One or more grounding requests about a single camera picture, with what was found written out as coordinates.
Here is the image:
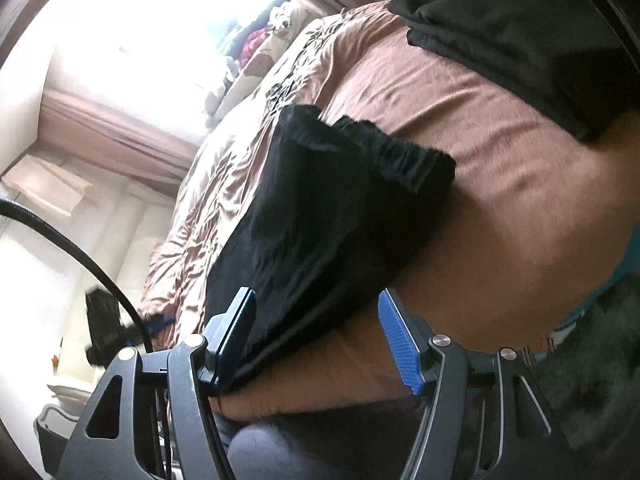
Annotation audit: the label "beige bedspread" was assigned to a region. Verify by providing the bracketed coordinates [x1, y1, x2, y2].
[190, 15, 346, 171]

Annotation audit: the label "red cloth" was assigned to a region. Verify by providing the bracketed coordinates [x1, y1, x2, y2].
[237, 26, 273, 70]

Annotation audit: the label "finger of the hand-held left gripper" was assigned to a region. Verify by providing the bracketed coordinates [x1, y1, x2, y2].
[142, 311, 176, 337]

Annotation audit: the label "striped teal cloth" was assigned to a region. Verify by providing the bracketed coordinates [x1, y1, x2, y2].
[520, 305, 602, 362]

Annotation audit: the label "beige plush toy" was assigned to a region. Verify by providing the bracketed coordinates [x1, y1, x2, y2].
[202, 35, 286, 118]

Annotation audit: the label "white plush toy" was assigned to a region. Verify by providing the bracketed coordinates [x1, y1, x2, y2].
[264, 0, 303, 38]

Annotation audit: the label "beige box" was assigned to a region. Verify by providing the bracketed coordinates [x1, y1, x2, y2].
[0, 154, 97, 222]

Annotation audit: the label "black thin pants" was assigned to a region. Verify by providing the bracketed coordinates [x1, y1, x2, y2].
[202, 104, 457, 396]

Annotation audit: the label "black cable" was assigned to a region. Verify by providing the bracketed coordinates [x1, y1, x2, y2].
[0, 197, 157, 357]

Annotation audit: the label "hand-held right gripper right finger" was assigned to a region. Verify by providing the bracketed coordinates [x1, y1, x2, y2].
[377, 288, 576, 480]

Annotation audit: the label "black fuzzy pants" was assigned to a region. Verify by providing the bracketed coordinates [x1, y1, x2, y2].
[535, 275, 640, 461]

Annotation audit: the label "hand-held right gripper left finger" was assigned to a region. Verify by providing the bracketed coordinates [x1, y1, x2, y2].
[55, 287, 258, 480]

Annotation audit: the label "bright window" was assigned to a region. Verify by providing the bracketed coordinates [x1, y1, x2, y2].
[47, 0, 288, 136]

